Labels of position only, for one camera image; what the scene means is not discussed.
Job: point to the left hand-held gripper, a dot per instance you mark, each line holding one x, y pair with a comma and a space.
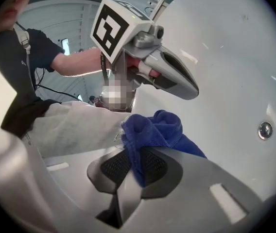
111, 28

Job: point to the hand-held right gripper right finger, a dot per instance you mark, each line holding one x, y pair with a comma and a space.
201, 178

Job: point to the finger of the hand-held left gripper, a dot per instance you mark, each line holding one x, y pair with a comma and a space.
172, 81

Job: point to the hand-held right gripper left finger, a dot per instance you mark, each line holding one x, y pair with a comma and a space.
67, 178

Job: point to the white bathtub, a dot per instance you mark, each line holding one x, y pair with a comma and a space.
225, 69

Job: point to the blue cloth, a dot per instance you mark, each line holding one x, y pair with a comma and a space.
152, 130

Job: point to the person's left forearm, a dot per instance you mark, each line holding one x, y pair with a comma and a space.
79, 62

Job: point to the chrome bathtub drain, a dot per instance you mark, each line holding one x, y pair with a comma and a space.
265, 130

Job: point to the person's left hand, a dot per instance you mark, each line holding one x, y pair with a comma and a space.
134, 62

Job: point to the person's face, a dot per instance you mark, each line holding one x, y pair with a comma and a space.
9, 8

